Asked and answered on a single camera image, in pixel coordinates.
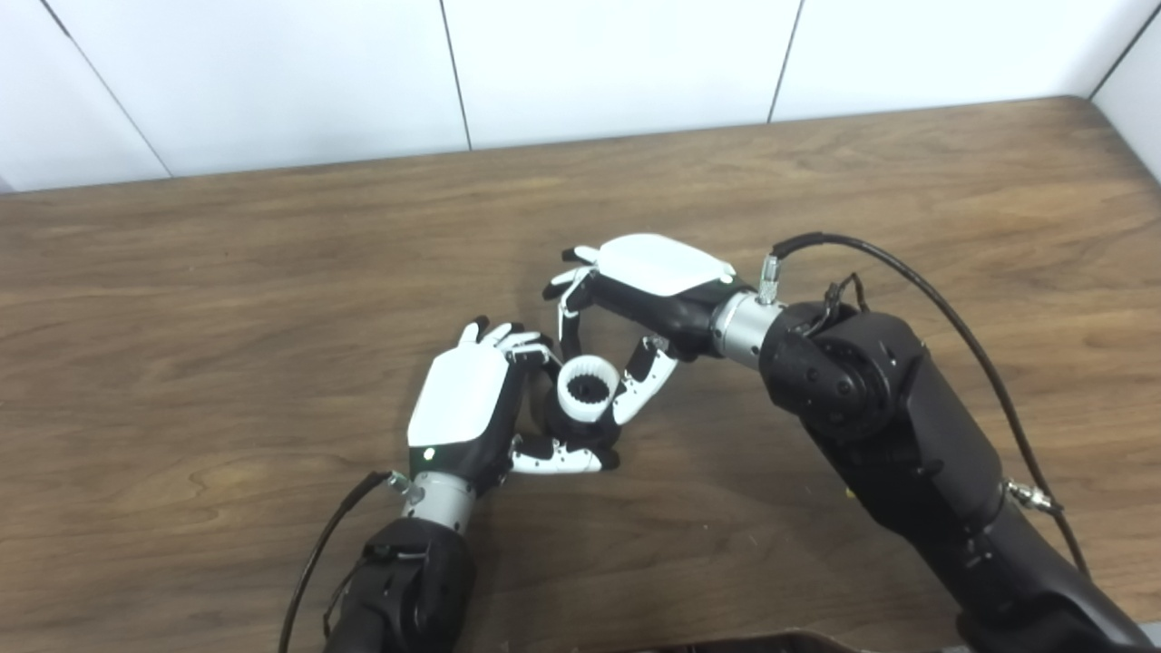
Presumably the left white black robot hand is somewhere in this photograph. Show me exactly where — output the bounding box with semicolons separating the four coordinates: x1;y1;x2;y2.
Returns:
407;316;622;495

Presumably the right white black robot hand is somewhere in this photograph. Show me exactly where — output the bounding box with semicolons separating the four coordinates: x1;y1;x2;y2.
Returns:
542;234;737;427

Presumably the white plastic ring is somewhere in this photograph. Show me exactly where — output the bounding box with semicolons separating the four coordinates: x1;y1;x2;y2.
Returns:
556;356;621;424

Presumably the round black plastic part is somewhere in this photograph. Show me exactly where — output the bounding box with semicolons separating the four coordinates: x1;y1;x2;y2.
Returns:
542;381;622;454

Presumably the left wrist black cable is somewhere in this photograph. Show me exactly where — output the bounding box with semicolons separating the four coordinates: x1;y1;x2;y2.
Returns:
277;470;423;653

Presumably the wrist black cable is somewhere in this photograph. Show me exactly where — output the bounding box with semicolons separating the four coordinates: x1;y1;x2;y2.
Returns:
277;470;423;653
758;232;1094;581

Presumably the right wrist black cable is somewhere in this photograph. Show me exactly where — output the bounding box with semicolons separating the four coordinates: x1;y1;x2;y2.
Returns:
758;232;1094;581

